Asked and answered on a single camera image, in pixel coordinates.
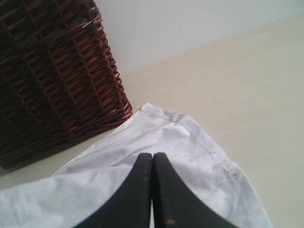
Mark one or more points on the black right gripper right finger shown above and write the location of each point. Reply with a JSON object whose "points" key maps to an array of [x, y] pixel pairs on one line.
{"points": [[175, 205]]}

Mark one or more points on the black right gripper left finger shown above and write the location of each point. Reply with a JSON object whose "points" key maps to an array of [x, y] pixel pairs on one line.
{"points": [[130, 205]]}

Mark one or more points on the white t-shirt red logo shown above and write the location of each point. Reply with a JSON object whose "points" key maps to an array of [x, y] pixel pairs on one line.
{"points": [[87, 181]]}

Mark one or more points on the dark brown wicker basket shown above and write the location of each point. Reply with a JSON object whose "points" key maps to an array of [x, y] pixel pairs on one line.
{"points": [[59, 83]]}

